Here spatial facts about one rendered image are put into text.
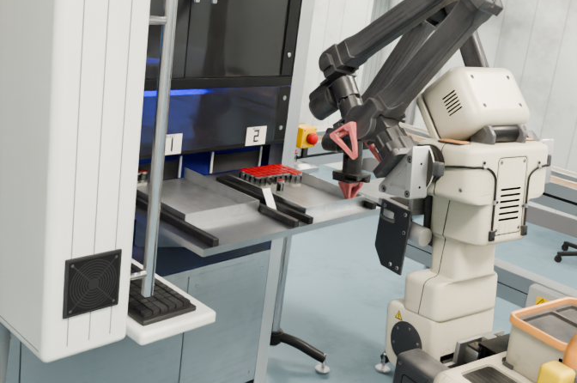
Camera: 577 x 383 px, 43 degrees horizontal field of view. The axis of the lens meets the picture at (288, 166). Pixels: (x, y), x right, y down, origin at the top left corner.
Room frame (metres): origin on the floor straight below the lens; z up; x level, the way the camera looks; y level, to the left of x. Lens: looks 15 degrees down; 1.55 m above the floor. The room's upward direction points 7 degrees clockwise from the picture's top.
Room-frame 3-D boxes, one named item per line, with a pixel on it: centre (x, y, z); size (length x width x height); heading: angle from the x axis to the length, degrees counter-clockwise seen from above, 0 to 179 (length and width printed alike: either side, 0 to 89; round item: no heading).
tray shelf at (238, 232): (2.05, 0.11, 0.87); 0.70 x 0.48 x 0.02; 137
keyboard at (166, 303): (1.54, 0.35, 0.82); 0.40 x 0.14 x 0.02; 47
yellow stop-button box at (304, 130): (2.48, -0.03, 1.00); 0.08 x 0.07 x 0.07; 47
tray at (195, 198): (1.97, 0.28, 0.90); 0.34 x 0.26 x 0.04; 47
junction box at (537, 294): (2.47, -0.99, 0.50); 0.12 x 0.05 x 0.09; 47
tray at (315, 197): (2.15, -0.03, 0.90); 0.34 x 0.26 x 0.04; 47
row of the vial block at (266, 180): (2.21, 0.03, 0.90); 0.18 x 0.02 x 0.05; 137
